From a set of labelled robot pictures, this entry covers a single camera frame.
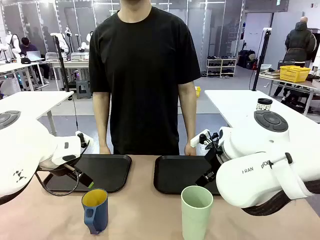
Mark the seated person in dark clothes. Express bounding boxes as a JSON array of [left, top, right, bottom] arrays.
[[19, 36, 51, 85]]

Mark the pale green tumbler cup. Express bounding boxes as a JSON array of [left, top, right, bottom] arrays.
[[180, 185, 214, 240]]

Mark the black camera stand pole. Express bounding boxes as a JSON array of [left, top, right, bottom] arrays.
[[50, 32, 71, 93], [251, 27, 273, 92]]

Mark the white background desk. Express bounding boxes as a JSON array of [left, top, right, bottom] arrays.
[[0, 61, 50, 92], [50, 59, 90, 91]]

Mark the person left forearm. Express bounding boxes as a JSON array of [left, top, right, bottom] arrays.
[[177, 79, 197, 147]]

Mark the person left hand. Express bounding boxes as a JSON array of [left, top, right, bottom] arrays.
[[184, 143, 198, 156]]

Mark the black white patterned travel cup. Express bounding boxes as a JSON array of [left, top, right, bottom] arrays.
[[256, 97, 273, 112]]

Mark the black bag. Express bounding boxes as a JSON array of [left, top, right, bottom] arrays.
[[238, 49, 258, 70]]

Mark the clear plastic storage box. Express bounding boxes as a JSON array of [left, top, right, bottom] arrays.
[[70, 51, 90, 62], [45, 51, 68, 62]]

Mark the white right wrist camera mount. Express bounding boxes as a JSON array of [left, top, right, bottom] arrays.
[[190, 129, 221, 151]]

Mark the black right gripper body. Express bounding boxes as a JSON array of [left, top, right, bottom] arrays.
[[204, 147, 224, 174]]

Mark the white shoe rack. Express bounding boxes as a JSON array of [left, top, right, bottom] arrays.
[[206, 56, 238, 78]]

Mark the bald person in black jacket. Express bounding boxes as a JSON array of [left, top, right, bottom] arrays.
[[273, 16, 318, 99]]

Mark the person in black t-shirt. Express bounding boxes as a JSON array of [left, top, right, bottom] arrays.
[[88, 0, 202, 156]]

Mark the blue mug yellow inside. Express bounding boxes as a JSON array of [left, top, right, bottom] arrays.
[[81, 188, 109, 235]]

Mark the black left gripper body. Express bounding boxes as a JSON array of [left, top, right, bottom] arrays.
[[50, 161, 84, 181]]

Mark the white work table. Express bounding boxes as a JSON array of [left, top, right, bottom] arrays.
[[0, 90, 75, 137], [204, 89, 320, 156]]

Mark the black plastic serving tray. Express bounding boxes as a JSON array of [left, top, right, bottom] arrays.
[[42, 154, 133, 194], [153, 155, 221, 196]]

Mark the grey step stool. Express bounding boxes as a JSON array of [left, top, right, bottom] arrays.
[[75, 80, 91, 100]]

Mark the person right forearm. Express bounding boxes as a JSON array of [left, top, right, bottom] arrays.
[[92, 91, 112, 148]]

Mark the grey laptop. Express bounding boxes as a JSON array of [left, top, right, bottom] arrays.
[[26, 50, 45, 62]]

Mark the yellow plastic basket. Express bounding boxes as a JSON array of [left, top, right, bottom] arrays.
[[279, 65, 312, 83]]

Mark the background table with basket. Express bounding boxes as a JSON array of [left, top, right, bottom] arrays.
[[258, 71, 320, 116]]

